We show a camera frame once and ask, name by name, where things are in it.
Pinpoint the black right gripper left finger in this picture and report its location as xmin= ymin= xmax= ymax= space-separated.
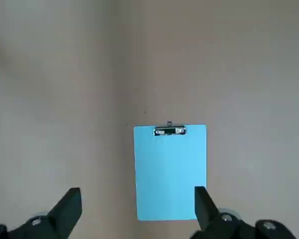
xmin=0 ymin=187 xmax=82 ymax=239

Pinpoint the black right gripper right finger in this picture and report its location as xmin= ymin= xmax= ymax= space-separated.
xmin=190 ymin=186 xmax=299 ymax=239

